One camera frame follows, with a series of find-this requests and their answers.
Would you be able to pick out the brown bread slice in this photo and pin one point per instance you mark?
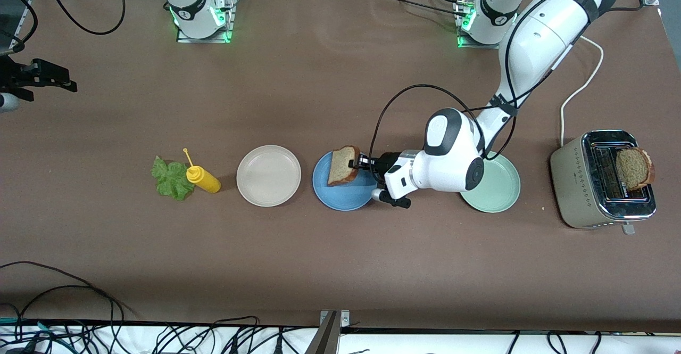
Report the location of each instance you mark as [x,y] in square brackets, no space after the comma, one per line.
[633,169]
[339,167]

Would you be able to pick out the pale green plate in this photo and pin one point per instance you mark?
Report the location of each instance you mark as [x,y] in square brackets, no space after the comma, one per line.
[500,189]

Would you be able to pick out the green lettuce leaf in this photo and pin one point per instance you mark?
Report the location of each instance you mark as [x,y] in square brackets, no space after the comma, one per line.
[170,181]

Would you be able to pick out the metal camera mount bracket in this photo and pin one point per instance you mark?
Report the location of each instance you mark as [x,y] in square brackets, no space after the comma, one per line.
[330,338]

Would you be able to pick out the blue plate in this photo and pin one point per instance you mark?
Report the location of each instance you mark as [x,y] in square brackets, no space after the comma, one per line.
[346,197]

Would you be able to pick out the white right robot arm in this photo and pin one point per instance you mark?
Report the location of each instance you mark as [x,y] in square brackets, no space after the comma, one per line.
[189,2]

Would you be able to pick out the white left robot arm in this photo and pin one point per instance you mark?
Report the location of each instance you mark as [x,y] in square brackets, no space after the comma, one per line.
[447,167]

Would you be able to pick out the beige plate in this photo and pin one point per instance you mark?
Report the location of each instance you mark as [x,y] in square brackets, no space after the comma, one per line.
[268,175]

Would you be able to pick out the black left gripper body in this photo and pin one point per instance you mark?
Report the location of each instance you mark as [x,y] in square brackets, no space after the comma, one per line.
[387,162]

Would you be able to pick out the beige chrome toaster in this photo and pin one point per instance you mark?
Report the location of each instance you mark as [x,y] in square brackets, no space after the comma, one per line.
[574,183]

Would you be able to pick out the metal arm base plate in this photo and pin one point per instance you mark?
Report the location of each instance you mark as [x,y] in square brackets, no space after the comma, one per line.
[230,2]
[481,46]

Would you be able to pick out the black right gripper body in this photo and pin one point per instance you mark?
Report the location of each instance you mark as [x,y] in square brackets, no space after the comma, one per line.
[16,76]

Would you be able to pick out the aluminium frame rail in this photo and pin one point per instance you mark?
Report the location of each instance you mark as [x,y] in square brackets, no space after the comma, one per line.
[26,8]

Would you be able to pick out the yellow squeeze bottle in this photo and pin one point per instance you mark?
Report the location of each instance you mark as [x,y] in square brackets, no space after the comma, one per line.
[205,179]

